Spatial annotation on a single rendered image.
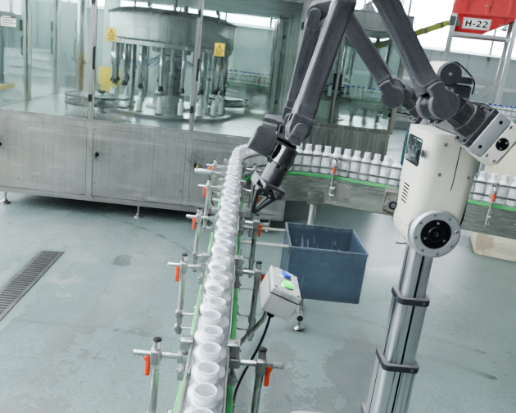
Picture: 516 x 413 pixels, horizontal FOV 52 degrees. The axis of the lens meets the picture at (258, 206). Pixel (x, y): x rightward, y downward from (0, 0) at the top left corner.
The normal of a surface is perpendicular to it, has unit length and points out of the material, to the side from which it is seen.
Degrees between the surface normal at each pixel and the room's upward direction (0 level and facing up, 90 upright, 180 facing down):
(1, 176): 90
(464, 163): 90
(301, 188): 89
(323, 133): 90
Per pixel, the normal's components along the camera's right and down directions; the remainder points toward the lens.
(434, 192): 0.00, 0.45
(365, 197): -0.29, 0.23
